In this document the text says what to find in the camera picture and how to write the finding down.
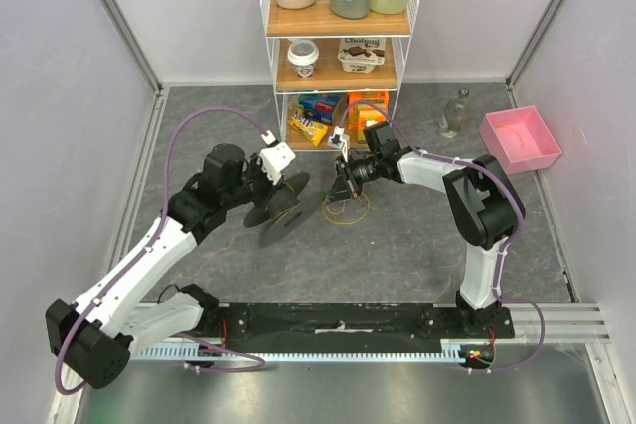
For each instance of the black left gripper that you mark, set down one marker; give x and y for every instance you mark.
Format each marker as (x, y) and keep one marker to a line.
(256, 166)

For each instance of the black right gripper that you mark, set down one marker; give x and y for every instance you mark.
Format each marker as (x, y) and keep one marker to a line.
(348, 175)

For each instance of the black cable spool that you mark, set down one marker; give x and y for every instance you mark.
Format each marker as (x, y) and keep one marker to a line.
(285, 211)

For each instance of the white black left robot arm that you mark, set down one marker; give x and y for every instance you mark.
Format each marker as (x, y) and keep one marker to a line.
(98, 333)

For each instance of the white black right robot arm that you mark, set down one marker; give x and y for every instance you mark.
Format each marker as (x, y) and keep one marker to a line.
(485, 207)

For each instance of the yellow M&M candy bag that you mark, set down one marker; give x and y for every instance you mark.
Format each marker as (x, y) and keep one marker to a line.
(314, 132)

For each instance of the orange snack box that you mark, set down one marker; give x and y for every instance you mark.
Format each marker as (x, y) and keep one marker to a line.
(368, 102)

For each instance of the yellow green sponge pack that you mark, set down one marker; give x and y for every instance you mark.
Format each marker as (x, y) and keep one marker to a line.
(366, 117)

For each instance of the blue snack box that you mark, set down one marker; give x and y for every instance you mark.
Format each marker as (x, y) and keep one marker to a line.
(320, 107)

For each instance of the clear glass bottle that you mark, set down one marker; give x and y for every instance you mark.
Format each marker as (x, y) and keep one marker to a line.
(454, 114)

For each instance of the Chobani yogurt tub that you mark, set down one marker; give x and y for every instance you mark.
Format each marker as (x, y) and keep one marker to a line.
(361, 55)

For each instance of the white yogurt cup with lid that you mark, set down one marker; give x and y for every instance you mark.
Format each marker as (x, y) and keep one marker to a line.
(303, 55)

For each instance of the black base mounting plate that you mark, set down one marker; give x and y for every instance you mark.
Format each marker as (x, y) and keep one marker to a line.
(339, 328)

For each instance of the pink plastic bin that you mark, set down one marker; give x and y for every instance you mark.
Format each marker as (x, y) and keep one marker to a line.
(519, 139)

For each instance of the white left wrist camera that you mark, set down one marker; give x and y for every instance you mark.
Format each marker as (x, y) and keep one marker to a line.
(276, 156)

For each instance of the white wire wooden shelf rack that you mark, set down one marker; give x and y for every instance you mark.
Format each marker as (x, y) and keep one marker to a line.
(319, 24)

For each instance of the slotted cable duct rail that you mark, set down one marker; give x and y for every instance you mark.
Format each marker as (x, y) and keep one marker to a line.
(189, 351)

